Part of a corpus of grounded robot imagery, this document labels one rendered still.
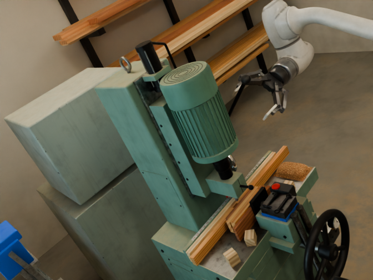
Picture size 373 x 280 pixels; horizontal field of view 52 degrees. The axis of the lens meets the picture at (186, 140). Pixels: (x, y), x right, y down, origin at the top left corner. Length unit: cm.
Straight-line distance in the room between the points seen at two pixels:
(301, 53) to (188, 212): 76
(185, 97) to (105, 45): 255
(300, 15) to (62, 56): 244
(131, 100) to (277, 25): 59
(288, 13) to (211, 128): 52
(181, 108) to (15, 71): 234
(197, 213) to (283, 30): 80
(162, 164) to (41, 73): 215
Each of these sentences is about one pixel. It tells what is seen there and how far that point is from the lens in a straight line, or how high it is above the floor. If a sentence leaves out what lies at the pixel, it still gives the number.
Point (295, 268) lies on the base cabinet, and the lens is 164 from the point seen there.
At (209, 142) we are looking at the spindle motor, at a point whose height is 128.
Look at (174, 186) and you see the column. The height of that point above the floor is 107.
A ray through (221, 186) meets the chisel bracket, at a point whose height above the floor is 105.
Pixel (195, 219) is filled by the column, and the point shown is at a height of 88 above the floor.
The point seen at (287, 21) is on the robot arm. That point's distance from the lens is 146.
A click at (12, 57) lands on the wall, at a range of 338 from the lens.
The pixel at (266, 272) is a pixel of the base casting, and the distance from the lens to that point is 147.
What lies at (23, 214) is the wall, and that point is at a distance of 358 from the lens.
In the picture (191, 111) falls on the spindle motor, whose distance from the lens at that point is 120.
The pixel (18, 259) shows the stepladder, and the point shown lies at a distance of 171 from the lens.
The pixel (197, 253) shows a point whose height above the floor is 94.
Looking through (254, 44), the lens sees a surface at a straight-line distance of 425.
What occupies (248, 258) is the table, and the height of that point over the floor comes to 90.
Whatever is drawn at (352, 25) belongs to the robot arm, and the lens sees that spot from 141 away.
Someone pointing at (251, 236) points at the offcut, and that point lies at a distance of 136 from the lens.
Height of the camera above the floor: 187
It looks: 27 degrees down
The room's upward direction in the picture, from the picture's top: 25 degrees counter-clockwise
